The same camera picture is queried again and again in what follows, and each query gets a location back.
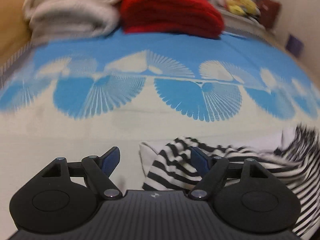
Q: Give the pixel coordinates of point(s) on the wooden headboard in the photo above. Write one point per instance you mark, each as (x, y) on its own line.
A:
(14, 30)

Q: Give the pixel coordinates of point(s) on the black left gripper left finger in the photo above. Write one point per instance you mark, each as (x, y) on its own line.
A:
(64, 196)

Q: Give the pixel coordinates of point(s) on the purple box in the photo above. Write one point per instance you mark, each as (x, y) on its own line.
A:
(294, 46)

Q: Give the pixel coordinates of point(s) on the cream folded towel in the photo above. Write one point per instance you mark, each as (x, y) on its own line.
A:
(70, 19)

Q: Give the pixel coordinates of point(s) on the blue white patterned bedsheet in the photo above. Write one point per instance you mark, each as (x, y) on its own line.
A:
(77, 98)

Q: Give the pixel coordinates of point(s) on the red folded sweater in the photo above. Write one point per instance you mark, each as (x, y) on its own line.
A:
(192, 17)

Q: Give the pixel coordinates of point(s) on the black white striped shirt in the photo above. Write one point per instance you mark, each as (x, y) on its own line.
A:
(295, 163)

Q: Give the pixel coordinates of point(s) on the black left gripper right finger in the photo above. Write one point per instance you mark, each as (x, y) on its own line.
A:
(245, 196)

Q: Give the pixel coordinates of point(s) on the yellow plush toy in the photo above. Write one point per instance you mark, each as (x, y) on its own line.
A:
(242, 7)

